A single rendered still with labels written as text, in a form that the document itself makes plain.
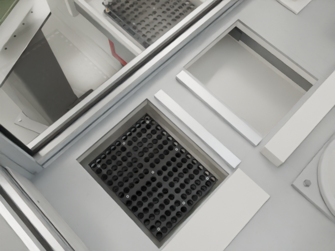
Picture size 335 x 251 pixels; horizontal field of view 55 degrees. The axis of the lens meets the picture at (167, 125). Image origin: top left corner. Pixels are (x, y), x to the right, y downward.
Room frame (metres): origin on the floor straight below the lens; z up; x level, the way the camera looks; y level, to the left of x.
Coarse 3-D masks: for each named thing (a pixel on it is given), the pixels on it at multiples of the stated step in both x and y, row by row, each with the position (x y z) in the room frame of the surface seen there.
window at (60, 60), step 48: (0, 0) 0.24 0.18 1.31; (48, 0) 0.28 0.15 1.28; (96, 0) 0.33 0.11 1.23; (144, 0) 0.39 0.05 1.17; (192, 0) 0.49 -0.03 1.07; (0, 48) 0.22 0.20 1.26; (48, 48) 0.26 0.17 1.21; (96, 48) 0.31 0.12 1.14; (144, 48) 0.39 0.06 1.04; (0, 96) 0.19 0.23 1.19; (48, 96) 0.23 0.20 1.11; (96, 96) 0.29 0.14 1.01
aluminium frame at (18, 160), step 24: (240, 0) 0.60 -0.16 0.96; (192, 24) 0.49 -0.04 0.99; (168, 48) 0.43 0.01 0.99; (144, 72) 0.36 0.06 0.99; (120, 96) 0.30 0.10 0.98; (72, 120) 0.24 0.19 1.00; (96, 120) 0.25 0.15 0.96; (0, 144) 0.14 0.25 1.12; (48, 144) 0.19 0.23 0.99; (72, 144) 0.20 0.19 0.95; (0, 168) 0.11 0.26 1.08; (24, 168) 0.14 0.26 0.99; (24, 192) 0.08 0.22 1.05; (24, 216) 0.04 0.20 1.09; (48, 240) 0.01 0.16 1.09
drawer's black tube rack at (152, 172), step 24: (144, 144) 0.23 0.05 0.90; (168, 144) 0.23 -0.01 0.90; (96, 168) 0.17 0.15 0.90; (120, 168) 0.17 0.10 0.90; (144, 168) 0.17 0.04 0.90; (168, 168) 0.18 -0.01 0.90; (192, 168) 0.18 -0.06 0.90; (120, 192) 0.12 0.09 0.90; (144, 192) 0.12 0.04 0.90; (168, 192) 0.13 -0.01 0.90; (192, 192) 0.13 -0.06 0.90; (144, 216) 0.07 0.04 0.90; (168, 216) 0.08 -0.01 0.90
